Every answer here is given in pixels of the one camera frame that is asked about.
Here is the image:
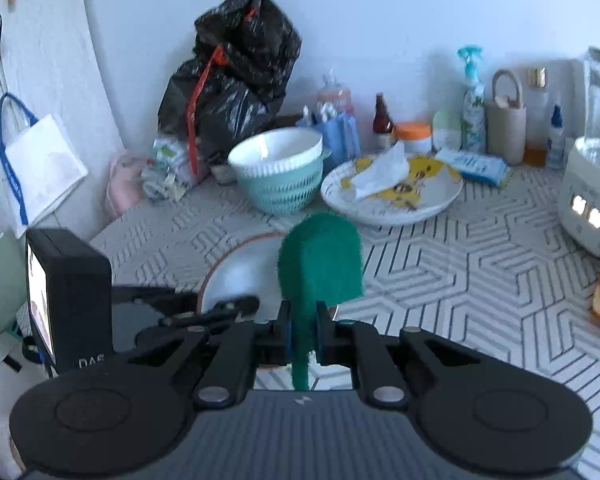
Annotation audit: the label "white bowl brown rim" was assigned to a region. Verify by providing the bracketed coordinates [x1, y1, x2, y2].
[198, 232, 352, 321]

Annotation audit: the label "green scouring pad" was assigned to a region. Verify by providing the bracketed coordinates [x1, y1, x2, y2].
[277, 212, 363, 391]

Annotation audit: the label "white ribbed bowl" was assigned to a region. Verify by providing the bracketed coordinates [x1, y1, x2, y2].
[227, 127, 323, 178]

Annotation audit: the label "teal colander basket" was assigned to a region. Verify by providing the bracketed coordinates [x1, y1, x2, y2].
[237, 150, 330, 214]

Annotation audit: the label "pink bag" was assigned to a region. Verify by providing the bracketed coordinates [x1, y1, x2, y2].
[105, 150, 149, 219]

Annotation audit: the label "crumpled wrappers pile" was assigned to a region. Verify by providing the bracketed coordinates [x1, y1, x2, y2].
[140, 136, 210, 202]

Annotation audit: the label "cartoon printed plate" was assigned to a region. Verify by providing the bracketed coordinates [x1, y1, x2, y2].
[321, 154, 464, 226]

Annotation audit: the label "white tissue paper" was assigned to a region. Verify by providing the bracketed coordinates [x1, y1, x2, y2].
[350, 141, 410, 200]

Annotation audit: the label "blue organizer holder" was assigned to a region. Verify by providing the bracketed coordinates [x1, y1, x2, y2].
[296, 103, 361, 174]

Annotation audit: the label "orange lid jar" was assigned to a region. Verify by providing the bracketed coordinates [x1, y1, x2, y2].
[394, 122, 432, 154]

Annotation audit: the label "blue wet wipes pack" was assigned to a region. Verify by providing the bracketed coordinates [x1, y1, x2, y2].
[434, 148, 509, 188]

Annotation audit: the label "brown glass bottle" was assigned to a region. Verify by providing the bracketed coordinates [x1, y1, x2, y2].
[373, 93, 393, 151]

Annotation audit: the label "light green tube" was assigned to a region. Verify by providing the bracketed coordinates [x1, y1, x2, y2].
[431, 110, 462, 152]

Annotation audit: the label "black garbage bag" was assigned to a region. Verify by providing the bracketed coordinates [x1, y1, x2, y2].
[158, 0, 302, 174]

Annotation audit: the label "white electric appliance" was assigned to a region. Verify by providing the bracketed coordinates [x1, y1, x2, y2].
[557, 136, 600, 258]

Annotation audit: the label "teal spray bottle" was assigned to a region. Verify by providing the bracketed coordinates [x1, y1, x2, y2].
[457, 46, 486, 153]

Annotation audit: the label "small blue cap dropper bottle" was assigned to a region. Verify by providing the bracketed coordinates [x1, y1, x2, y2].
[545, 103, 565, 169]

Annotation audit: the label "clear bottle gold cap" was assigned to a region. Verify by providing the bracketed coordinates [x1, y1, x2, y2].
[524, 67, 550, 167]

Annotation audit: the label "white tote bag blue handles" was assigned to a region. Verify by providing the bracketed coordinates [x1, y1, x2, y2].
[0, 92, 88, 238]

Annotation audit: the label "beige handled container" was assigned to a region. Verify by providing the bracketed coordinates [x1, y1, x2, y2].
[486, 70, 527, 166]

